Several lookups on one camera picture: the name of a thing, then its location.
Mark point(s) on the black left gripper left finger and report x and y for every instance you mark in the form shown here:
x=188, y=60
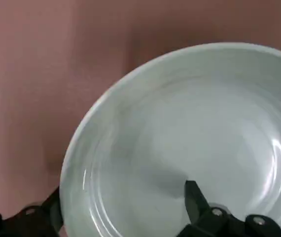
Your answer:
x=19, y=223

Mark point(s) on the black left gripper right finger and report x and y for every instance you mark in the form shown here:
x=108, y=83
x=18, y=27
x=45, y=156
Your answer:
x=209, y=222

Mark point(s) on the green plate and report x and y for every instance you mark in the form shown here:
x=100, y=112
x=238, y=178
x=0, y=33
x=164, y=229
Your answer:
x=192, y=128

